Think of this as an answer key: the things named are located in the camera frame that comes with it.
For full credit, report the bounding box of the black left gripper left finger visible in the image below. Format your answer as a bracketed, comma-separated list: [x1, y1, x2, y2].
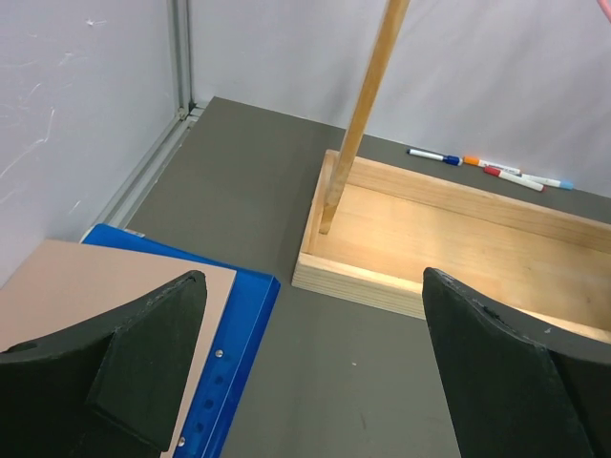
[1, 270, 207, 457]

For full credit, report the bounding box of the red capped white marker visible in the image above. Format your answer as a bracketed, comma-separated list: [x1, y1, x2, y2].
[483, 166, 544, 192]

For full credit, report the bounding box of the blue capped white marker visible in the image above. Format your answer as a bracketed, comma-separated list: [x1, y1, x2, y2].
[407, 148, 463, 166]

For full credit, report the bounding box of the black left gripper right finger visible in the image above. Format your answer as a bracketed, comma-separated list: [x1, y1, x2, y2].
[422, 267, 610, 457]

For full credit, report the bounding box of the pink cardboard sheet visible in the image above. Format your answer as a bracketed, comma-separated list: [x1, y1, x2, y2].
[1, 239, 236, 457]

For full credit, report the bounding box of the wooden clothes rack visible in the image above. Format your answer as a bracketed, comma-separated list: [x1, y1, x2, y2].
[292, 1, 610, 342]

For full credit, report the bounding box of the light blue capped marker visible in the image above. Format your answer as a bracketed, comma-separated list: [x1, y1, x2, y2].
[521, 174, 574, 190]

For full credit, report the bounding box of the blue binder folder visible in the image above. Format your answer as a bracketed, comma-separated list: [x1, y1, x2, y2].
[82, 223, 281, 457]

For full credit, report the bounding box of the orange capped white marker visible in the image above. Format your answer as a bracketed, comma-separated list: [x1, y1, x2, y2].
[463, 156, 521, 176]

